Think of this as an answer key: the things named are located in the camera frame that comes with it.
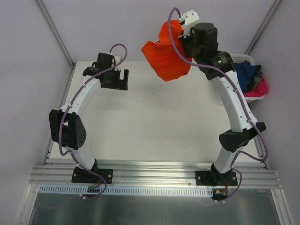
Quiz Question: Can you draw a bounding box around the white slotted cable duct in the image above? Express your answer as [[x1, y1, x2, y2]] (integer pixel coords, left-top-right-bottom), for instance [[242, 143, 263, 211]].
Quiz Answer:
[[39, 185, 213, 197]]

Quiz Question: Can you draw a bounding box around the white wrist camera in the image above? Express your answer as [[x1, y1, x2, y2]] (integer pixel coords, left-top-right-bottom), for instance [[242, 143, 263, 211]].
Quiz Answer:
[[177, 10, 200, 38], [112, 55, 122, 71]]

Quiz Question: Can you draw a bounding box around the aluminium mounting rail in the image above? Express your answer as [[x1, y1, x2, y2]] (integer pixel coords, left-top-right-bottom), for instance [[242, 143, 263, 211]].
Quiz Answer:
[[29, 159, 283, 189]]

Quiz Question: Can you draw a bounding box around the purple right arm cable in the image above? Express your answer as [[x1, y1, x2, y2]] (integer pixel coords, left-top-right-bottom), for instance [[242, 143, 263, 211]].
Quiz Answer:
[[168, 7, 269, 203]]

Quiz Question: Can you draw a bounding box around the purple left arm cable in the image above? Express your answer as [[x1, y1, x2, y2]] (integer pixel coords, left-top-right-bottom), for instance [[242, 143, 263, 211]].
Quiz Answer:
[[35, 43, 128, 208]]

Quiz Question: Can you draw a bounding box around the orange t shirt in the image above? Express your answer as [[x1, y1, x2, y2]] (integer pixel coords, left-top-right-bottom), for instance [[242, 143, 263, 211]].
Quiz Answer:
[[141, 22, 191, 82]]

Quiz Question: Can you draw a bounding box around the pink t shirt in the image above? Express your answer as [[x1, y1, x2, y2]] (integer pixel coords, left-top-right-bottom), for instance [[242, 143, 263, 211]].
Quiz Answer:
[[243, 78, 269, 98]]

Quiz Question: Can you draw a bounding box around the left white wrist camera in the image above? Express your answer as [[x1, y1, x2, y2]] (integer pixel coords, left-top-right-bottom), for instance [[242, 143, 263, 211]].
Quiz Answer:
[[112, 55, 122, 71]]

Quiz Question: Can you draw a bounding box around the blue t shirt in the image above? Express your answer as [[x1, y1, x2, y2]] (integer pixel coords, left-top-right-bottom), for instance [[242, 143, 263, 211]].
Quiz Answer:
[[234, 61, 255, 92]]

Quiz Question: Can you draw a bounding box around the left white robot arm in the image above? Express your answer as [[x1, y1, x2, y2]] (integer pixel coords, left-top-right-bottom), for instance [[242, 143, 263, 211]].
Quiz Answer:
[[49, 53, 129, 183]]

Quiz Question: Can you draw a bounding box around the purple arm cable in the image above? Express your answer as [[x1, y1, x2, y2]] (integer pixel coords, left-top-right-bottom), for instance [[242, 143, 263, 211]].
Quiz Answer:
[[35, 43, 128, 208], [168, 7, 269, 203]]

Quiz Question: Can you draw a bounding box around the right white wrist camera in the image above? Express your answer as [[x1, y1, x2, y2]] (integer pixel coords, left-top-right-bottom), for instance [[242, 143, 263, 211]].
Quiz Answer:
[[177, 10, 200, 38]]

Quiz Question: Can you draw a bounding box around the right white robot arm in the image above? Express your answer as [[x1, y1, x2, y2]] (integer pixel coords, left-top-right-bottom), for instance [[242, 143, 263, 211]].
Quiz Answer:
[[180, 22, 266, 186]]

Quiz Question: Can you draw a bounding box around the white plastic laundry basket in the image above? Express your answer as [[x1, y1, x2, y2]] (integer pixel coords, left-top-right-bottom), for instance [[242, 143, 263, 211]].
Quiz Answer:
[[231, 53, 265, 103]]

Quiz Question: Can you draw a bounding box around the dark grey t shirt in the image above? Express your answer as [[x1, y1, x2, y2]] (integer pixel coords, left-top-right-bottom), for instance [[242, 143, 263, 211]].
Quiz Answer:
[[247, 65, 262, 91]]

